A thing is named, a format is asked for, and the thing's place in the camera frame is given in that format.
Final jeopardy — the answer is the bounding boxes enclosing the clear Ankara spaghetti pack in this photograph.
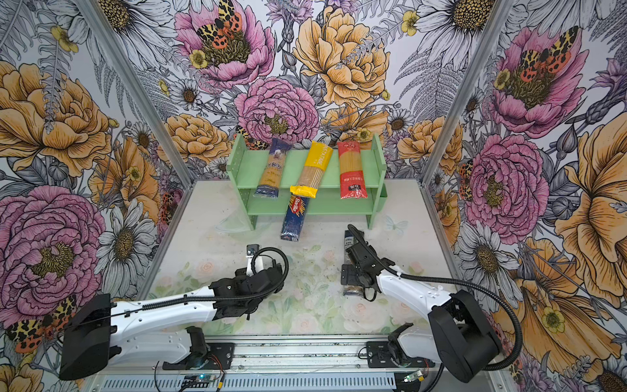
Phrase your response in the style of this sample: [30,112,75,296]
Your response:
[341,230,364,297]

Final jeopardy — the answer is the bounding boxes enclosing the blue Barilla spaghetti box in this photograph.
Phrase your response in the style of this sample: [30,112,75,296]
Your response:
[280,194,309,242]

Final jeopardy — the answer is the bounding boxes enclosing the red spaghetti pack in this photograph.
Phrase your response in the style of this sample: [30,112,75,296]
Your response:
[337,140,367,199]

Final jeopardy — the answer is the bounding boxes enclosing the blue Don Reggio spaghetti pack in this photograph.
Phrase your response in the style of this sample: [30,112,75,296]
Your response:
[254,138,292,199]

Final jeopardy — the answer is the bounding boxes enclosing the yellow spaghetti pack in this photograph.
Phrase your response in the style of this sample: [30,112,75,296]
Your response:
[290,142,333,199]

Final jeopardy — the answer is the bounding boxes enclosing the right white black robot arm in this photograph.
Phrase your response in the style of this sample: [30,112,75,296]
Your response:
[346,225,503,383]

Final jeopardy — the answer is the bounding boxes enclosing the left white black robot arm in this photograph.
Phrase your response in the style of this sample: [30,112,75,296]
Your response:
[59,247,289,381]

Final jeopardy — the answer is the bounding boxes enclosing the green wooden two-tier shelf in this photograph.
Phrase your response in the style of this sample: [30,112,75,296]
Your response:
[227,135,388,230]

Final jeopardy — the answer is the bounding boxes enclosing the green circuit board right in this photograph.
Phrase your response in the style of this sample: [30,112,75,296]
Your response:
[403,370,426,385]

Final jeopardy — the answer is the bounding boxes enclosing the green circuit board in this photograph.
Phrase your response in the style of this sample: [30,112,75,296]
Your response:
[403,370,426,385]
[179,375,225,392]

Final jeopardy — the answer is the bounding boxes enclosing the green circuit board left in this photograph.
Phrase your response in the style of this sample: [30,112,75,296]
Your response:
[179,375,225,392]

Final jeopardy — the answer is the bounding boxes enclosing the aluminium front rail frame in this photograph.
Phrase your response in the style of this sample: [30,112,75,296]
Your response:
[80,335,517,391]

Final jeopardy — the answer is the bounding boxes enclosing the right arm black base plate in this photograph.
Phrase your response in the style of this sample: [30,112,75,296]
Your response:
[359,341,435,368]

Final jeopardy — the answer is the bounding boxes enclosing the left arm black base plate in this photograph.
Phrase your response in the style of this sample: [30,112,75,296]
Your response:
[162,342,235,371]

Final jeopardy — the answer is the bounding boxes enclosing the right black corrugated cable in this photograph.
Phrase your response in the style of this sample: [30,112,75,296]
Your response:
[347,224,523,372]

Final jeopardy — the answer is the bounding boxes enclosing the left aluminium corner post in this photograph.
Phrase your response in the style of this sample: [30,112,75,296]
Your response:
[72,0,197,189]

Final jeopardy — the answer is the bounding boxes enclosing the aluminium corner post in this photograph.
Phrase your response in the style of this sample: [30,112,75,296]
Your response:
[418,0,515,187]
[72,0,197,189]

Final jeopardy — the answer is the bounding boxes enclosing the right aluminium corner post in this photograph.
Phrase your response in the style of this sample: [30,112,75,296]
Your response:
[418,0,515,187]

